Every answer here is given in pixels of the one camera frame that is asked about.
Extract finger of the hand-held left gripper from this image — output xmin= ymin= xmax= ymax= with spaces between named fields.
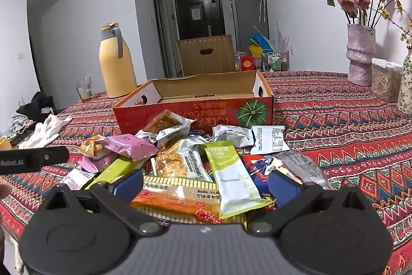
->
xmin=40 ymin=146 xmax=70 ymax=170

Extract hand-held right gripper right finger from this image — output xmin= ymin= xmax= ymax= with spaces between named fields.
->
xmin=248 ymin=169 xmax=367 ymax=235

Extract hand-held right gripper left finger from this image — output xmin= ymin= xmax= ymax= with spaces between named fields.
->
xmin=41 ymin=169 xmax=165 ymax=235

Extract lime green long packet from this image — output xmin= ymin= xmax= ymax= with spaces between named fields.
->
xmin=83 ymin=154 xmax=140 ymax=191

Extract clear grey packet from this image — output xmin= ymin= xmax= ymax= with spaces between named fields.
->
xmin=270 ymin=150 xmax=336 ymax=191

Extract small white packet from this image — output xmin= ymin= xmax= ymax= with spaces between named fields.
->
xmin=59 ymin=164 xmax=97 ymax=191

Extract blue and red packet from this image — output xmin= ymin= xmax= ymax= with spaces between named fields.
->
xmin=241 ymin=154 xmax=277 ymax=198

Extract brown cracker packet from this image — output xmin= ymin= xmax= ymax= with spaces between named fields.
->
xmin=78 ymin=136 xmax=110 ymax=159

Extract pink snack packet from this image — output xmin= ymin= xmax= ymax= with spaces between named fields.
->
xmin=97 ymin=134 xmax=160 ymax=162

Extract small pale pink packet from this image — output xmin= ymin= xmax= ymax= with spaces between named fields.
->
xmin=78 ymin=153 xmax=119 ymax=173

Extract white packet with label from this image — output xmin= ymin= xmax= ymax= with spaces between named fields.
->
xmin=250 ymin=126 xmax=291 ymax=156

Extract clear crispy snack packet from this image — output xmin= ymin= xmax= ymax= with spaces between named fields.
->
xmin=151 ymin=137 xmax=214 ymax=183

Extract white and green bar packet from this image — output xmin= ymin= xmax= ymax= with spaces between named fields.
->
xmin=204 ymin=140 xmax=273 ymax=219

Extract orange spicy strip packet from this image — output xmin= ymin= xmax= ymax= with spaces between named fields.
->
xmin=130 ymin=175 xmax=248 ymax=226

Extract clear meat floss cake packet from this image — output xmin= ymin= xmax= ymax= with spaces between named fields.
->
xmin=142 ymin=110 xmax=196 ymax=147

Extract white pastry packet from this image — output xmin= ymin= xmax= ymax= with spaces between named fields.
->
xmin=212 ymin=124 xmax=255 ymax=149

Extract red cardboard box pumpkin print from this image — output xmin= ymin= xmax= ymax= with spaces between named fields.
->
xmin=113 ymin=70 xmax=275 ymax=135

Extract grey white cloth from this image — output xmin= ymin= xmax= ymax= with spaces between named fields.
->
xmin=6 ymin=114 xmax=34 ymax=138

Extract glass cup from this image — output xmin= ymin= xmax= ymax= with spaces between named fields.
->
xmin=76 ymin=77 xmax=94 ymax=103

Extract yellow thermos jug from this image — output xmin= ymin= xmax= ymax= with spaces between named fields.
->
xmin=99 ymin=22 xmax=137 ymax=98

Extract metal trolley cart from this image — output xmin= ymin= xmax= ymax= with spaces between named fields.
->
xmin=261 ymin=49 xmax=289 ymax=72

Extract brown cardboard box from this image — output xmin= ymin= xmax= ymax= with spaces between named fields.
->
xmin=176 ymin=34 xmax=236 ymax=77

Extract glass jar with white lid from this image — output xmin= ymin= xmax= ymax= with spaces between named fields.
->
xmin=371 ymin=57 xmax=404 ymax=102

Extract pink ceramic vase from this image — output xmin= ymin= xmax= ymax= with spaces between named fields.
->
xmin=347 ymin=24 xmax=376 ymax=87

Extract blue plastic container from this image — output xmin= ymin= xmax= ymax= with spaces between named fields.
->
xmin=251 ymin=33 xmax=274 ymax=50

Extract floral patterned vase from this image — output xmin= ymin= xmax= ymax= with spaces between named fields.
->
xmin=397 ymin=48 xmax=412 ymax=116

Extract black entrance door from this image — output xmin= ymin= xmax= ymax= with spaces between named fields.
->
xmin=174 ymin=0 xmax=224 ymax=40

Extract grey refrigerator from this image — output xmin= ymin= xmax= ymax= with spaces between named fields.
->
xmin=229 ymin=0 xmax=270 ymax=52

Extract white umbrella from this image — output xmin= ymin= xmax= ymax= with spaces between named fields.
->
xmin=257 ymin=0 xmax=268 ymax=22

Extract pale pink wall decoration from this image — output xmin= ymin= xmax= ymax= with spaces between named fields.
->
xmin=275 ymin=22 xmax=290 ymax=52

